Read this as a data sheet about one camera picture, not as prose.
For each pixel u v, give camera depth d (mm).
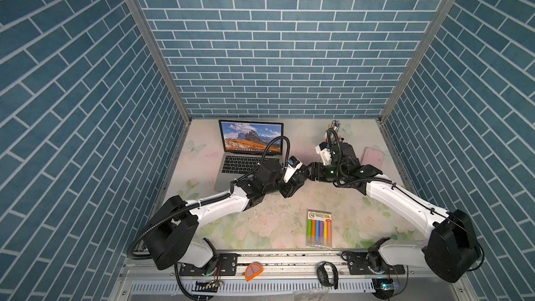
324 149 751
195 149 1081
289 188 713
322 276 685
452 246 411
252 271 705
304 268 737
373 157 1027
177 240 416
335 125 961
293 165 705
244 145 1012
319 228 815
